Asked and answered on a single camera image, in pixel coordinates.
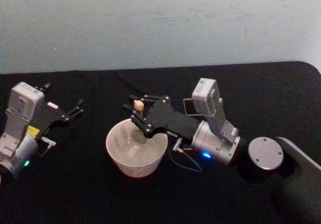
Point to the small beige wooden peg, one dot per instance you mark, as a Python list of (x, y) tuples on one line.
[(138, 105)]

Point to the black table cloth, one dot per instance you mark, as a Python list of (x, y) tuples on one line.
[(75, 196)]

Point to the white bowl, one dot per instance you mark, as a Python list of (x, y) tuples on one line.
[(135, 163)]

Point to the plain pale wall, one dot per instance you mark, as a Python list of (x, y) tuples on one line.
[(150, 20)]

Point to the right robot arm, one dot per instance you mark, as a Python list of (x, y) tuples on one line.
[(215, 143)]

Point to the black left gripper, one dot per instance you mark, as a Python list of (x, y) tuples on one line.
[(52, 116)]

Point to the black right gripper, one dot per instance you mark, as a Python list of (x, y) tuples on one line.
[(173, 122)]

